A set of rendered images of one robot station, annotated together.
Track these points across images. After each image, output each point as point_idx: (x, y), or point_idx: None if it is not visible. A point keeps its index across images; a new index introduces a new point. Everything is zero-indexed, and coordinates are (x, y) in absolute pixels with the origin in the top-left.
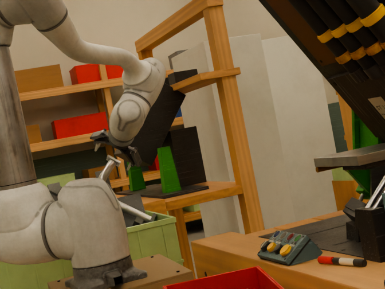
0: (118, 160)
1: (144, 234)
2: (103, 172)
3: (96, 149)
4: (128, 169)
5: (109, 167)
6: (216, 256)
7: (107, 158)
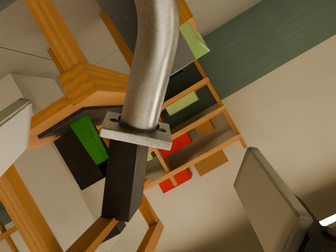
0: (113, 137)
1: None
2: (161, 53)
3: (260, 164)
4: (9, 106)
5: (142, 90)
6: None
7: (164, 131)
